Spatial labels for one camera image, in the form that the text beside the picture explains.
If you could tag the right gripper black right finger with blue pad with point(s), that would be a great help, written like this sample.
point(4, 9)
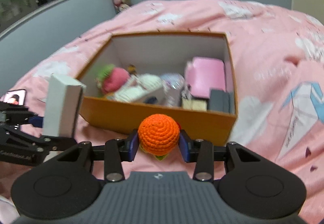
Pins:
point(200, 152)

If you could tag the white pink crochet bunny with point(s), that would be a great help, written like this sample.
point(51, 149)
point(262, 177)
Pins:
point(140, 89)

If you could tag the pink green crochet strawberry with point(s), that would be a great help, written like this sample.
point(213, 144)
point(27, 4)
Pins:
point(111, 78)

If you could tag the white rectangular box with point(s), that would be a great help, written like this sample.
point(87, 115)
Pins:
point(63, 103)

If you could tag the dark grey box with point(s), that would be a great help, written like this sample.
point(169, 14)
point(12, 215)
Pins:
point(221, 101)

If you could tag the gold box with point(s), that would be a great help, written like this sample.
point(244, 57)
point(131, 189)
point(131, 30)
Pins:
point(194, 104)

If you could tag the smartphone with lit screen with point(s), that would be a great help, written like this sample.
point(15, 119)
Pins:
point(15, 97)

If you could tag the pink box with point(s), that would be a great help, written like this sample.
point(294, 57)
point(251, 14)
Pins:
point(204, 74)

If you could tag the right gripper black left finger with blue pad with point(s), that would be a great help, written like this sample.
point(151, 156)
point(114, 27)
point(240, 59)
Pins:
point(117, 151)

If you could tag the orange crochet ball toy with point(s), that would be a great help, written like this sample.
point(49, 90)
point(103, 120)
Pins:
point(158, 134)

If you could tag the clear plastic wrapped item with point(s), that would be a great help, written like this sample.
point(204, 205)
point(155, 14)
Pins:
point(173, 86)

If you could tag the orange cardboard storage box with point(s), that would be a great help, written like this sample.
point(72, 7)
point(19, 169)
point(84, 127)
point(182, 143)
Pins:
point(157, 53)

